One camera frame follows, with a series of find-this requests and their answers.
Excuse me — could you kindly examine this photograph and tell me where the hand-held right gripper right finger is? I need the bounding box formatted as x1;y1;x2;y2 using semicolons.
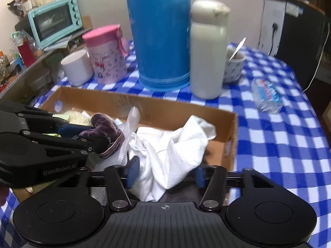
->
195;166;275;211

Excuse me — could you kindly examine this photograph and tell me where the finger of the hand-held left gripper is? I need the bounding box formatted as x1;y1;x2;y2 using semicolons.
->
24;132;110;154
0;101;95;138

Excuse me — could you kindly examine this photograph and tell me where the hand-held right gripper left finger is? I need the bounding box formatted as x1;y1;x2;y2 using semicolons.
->
58;156;141;211

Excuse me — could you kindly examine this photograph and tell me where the yellow towel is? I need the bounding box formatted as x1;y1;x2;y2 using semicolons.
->
53;111;94;127

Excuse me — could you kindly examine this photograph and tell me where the purple sock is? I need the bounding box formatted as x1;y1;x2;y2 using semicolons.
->
79;113;125;159

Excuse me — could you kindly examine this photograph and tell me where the white cloth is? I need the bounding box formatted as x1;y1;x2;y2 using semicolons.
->
128;115;217;202

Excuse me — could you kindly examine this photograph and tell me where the cardboard box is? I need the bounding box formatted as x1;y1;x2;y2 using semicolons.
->
12;86;238;204

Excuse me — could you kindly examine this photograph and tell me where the person's left hand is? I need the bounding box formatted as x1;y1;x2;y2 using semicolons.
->
0;185;11;207

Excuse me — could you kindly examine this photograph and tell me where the wooden sideboard cabinet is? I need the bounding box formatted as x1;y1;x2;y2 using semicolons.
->
0;15;94;104

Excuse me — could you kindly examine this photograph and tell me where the blue white checkered tablecloth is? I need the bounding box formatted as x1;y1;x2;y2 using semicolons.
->
0;40;331;248

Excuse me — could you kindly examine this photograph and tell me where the pink cartoon cup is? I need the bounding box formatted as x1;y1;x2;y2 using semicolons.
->
82;24;130;84

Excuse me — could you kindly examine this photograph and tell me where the paper stack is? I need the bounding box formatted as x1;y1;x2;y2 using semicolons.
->
43;37;71;52

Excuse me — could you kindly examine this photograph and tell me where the red canister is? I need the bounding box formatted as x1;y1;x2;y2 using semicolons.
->
17;40;35;68

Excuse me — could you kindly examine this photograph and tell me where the tissue packet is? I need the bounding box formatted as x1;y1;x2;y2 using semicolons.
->
251;77;283;115

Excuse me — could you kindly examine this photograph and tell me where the teal toaster oven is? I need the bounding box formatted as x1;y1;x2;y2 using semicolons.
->
27;0;83;49

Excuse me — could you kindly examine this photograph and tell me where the patterned white mug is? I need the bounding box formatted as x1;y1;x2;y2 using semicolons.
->
223;48;246;84

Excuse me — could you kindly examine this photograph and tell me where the white insulated bottle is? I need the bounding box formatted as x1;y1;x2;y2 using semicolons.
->
189;0;230;100

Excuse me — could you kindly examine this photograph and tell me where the blue thermos flask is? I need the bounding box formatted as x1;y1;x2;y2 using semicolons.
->
123;0;192;92

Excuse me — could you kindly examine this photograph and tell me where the metal spoon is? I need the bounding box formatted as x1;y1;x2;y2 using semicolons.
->
229;37;247;60

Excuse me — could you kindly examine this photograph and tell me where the black cabinet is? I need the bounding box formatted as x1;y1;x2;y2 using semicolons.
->
274;0;331;83

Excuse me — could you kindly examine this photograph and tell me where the white appliance carton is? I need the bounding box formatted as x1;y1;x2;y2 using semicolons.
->
258;0;288;56

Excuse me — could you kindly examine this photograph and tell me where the white cable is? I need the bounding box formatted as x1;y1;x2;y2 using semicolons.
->
302;22;327;93

